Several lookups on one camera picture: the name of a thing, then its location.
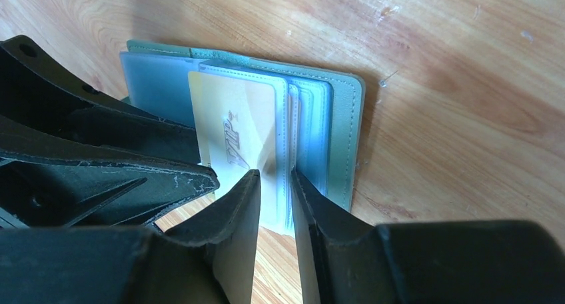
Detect gold VIP credit card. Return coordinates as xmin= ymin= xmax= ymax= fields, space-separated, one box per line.
xmin=188 ymin=71 xmax=279 ymax=226

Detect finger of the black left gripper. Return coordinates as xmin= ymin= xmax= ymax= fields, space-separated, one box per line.
xmin=1 ymin=117 xmax=219 ymax=228
xmin=1 ymin=35 xmax=201 ymax=164

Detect teal card holder wallet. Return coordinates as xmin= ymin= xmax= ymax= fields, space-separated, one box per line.
xmin=119 ymin=40 xmax=364 ymax=235

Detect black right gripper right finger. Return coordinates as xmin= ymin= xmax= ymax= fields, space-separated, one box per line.
xmin=291 ymin=171 xmax=564 ymax=303

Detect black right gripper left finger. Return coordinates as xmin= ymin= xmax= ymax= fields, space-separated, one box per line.
xmin=1 ymin=170 xmax=261 ymax=303

